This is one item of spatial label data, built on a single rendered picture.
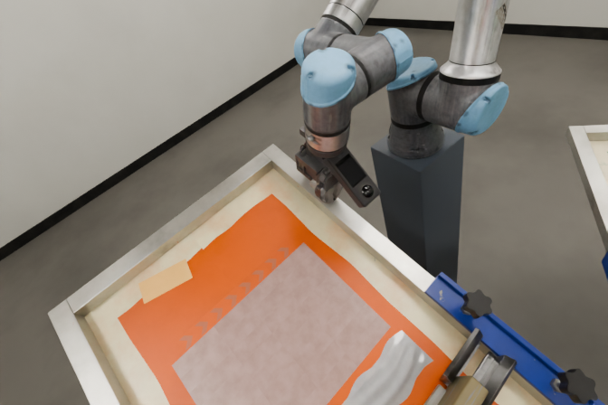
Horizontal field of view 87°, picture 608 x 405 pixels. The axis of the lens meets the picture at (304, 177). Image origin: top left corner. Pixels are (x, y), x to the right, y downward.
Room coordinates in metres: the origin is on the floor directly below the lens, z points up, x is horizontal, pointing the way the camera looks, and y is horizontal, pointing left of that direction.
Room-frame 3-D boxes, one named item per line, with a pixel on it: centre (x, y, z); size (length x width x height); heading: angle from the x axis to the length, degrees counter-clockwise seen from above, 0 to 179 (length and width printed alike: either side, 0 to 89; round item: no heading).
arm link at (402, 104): (0.67, -0.33, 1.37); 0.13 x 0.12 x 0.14; 23
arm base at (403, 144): (0.68, -0.33, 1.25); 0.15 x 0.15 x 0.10
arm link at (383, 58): (0.48, -0.16, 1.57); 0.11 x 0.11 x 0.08; 23
